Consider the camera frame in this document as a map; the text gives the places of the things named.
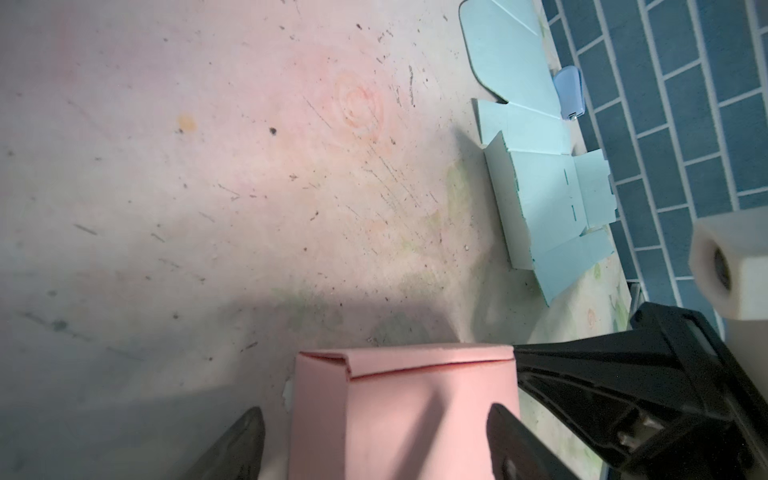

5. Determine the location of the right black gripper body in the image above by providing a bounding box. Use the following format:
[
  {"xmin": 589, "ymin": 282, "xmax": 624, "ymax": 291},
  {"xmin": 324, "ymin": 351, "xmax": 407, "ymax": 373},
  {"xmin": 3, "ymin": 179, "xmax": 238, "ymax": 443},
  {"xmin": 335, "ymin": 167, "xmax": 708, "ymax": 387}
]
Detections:
[{"xmin": 623, "ymin": 302, "xmax": 767, "ymax": 479}]

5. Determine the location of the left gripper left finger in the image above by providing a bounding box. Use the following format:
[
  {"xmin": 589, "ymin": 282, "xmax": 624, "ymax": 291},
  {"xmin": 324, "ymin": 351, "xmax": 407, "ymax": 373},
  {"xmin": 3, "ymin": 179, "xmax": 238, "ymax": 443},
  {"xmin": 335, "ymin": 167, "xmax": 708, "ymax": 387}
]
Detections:
[{"xmin": 180, "ymin": 407, "xmax": 266, "ymax": 480}]

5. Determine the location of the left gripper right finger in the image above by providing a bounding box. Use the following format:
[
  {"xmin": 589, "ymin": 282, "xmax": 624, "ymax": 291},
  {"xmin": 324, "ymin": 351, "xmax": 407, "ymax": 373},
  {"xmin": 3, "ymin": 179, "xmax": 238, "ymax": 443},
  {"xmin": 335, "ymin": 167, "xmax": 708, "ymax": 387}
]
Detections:
[{"xmin": 486, "ymin": 403, "xmax": 578, "ymax": 480}]

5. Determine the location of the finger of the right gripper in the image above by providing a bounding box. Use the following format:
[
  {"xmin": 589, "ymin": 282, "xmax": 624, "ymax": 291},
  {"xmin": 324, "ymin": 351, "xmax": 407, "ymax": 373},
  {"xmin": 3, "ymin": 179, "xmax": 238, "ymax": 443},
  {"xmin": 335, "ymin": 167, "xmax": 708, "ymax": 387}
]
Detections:
[{"xmin": 514, "ymin": 330, "xmax": 681, "ymax": 468}]

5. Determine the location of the pink paper box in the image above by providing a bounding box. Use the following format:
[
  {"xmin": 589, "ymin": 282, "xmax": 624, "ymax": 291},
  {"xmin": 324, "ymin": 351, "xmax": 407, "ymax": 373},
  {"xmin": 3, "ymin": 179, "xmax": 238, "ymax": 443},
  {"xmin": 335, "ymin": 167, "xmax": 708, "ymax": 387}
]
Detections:
[{"xmin": 288, "ymin": 344, "xmax": 519, "ymax": 479}]

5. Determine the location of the light blue flat paper box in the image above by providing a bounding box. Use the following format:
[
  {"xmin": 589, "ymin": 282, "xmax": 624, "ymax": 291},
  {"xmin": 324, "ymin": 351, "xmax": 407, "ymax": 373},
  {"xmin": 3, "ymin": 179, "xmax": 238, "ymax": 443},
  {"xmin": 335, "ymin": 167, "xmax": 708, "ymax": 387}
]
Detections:
[{"xmin": 459, "ymin": 1, "xmax": 617, "ymax": 303}]

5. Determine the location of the small blue clip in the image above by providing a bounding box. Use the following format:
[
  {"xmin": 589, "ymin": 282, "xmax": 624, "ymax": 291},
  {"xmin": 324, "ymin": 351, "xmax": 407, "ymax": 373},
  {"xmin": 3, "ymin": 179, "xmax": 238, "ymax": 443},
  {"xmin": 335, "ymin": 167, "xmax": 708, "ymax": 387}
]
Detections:
[{"xmin": 553, "ymin": 65, "xmax": 586, "ymax": 120}]

